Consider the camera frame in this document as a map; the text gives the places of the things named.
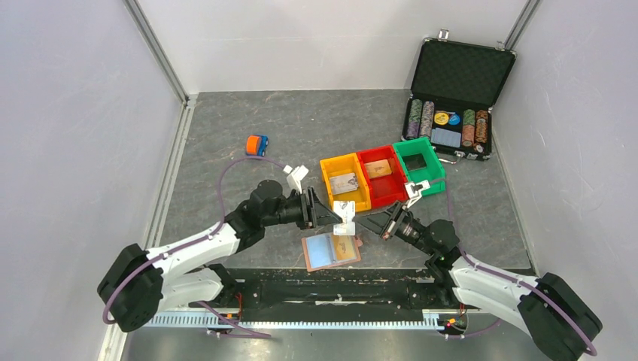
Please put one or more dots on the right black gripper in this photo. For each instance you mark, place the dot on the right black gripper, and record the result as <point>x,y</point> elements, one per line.
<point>378,222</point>

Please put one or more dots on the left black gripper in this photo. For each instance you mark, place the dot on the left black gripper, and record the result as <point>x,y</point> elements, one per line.
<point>322,214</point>

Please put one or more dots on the tan leather card holder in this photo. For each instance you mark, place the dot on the tan leather card holder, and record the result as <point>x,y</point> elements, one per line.
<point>319,253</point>

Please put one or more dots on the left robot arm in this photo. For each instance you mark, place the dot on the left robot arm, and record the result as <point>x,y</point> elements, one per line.
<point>140,283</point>

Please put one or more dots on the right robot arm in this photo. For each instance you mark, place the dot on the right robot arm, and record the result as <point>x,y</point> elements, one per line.
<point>547,309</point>

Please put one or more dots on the card in yellow bin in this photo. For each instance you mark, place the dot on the card in yellow bin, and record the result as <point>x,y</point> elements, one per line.
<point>343,183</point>

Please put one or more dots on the card in red bin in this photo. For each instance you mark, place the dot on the card in red bin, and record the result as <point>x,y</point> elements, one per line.
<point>379,168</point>

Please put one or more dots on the card in green bin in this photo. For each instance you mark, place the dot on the card in green bin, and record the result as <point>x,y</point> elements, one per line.
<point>414,162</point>

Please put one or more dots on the light blue card deck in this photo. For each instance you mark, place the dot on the light blue card deck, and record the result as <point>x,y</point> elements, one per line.
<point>446,137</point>

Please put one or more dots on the red plastic bin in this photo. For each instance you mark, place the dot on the red plastic bin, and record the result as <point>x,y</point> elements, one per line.
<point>386,190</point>

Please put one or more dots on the yellow plastic bin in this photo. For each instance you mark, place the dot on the yellow plastic bin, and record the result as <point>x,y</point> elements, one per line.
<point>345,164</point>

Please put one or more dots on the green plastic bin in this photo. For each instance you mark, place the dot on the green plastic bin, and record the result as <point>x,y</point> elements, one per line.
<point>434,170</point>

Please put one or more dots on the blue orange toy car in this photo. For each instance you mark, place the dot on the blue orange toy car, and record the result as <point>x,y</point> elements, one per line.
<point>256,145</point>

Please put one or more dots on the yellow dealer chip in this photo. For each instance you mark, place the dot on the yellow dealer chip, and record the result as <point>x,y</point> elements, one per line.
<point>441,118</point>

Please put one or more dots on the blue dealer chip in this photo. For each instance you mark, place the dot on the blue dealer chip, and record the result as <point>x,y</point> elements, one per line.
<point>454,120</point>

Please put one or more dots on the black poker chip case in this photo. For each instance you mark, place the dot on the black poker chip case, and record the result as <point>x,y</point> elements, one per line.
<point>455,77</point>

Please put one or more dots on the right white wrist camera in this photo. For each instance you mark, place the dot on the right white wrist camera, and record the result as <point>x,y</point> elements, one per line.
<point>414,192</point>

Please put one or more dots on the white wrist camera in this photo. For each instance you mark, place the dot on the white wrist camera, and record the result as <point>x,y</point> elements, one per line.
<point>294,177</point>
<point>414,192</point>

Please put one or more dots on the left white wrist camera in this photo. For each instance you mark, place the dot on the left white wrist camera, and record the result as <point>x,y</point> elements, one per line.
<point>294,177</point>

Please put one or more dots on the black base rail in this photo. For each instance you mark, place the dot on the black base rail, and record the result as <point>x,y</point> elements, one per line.
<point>332,295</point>

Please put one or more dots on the white toothed cable duct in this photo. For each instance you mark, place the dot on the white toothed cable duct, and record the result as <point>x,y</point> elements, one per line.
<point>205,319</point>

